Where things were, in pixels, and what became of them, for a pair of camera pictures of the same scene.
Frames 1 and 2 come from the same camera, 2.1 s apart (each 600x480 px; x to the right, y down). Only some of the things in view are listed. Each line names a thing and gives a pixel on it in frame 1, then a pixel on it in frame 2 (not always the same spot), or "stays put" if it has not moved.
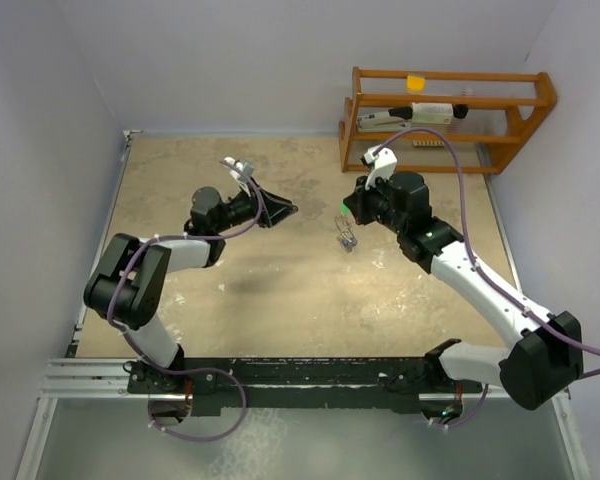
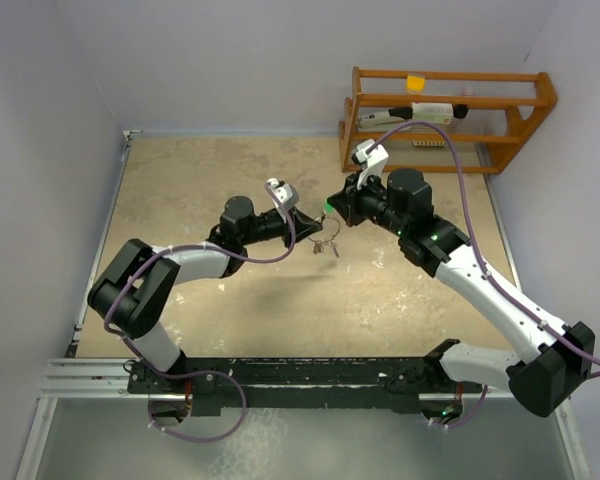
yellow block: x=416 y=83 stays put
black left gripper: x=280 y=206 to x=302 y=225
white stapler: x=394 y=118 stays put
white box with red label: x=431 y=113 stays put
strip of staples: x=428 y=143 stays put
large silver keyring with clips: x=346 y=238 to x=318 y=245
